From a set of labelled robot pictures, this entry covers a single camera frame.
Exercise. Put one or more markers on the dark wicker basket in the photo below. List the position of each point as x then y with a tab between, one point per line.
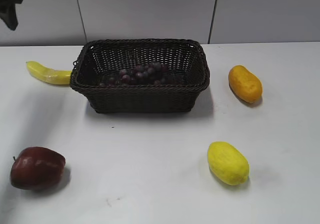
185	60

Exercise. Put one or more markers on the purple grape bunch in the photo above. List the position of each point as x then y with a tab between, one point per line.
153	73

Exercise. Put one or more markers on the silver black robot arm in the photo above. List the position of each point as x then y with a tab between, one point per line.
8	13

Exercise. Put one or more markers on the yellow lemon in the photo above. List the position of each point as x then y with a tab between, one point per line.
227	163

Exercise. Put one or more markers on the red apple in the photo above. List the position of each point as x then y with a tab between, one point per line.
37	168

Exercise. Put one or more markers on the yellow banana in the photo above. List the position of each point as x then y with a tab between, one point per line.
48	75

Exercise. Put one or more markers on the orange mango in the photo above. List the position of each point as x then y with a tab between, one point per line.
245	84

